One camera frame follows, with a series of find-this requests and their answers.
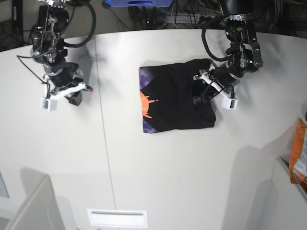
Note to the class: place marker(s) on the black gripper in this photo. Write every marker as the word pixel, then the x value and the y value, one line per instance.
pixel 223 76
pixel 63 73

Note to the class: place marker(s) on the black T-shirt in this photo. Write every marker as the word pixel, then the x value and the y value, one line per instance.
pixel 168 94

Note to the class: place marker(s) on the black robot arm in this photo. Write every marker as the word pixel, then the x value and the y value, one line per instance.
pixel 50 50
pixel 243 55

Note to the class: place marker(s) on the blue box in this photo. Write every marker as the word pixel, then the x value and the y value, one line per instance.
pixel 131 3

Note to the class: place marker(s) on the orange snack bag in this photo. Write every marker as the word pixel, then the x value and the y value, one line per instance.
pixel 298 156

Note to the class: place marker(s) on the white cabinet left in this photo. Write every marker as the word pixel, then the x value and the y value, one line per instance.
pixel 28 202

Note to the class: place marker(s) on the white table slot plate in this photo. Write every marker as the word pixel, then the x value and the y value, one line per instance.
pixel 118 218

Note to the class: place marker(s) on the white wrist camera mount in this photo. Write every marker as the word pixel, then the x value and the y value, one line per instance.
pixel 220 91
pixel 72 92

